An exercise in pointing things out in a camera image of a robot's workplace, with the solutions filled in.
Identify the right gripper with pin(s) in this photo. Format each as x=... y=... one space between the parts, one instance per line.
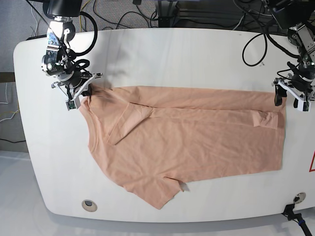
x=78 y=84

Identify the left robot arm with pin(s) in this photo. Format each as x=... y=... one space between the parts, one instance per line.
x=293 y=17

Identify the table cable grommet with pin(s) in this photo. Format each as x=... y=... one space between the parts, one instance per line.
x=89 y=206
x=300 y=197

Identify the right table cable grommet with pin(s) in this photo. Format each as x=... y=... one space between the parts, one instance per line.
x=300 y=197

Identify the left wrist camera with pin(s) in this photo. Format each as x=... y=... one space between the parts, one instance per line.
x=304 y=105

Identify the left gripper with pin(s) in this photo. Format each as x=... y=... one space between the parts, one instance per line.
x=298 y=86

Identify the black clamp mount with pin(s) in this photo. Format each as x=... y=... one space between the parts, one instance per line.
x=296 y=217

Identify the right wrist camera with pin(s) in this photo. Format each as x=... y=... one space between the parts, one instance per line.
x=71 y=105

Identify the left table cable grommet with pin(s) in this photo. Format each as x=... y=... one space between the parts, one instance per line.
x=89 y=206

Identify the peach T-shirt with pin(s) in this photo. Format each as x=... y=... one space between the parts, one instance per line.
x=150 y=140

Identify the red triangle warning sticker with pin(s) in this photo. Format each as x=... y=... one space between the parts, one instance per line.
x=312 y=166

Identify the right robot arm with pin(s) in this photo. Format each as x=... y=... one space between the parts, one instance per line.
x=60 y=61

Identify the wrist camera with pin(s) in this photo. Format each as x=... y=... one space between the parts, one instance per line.
x=304 y=105
x=71 y=105

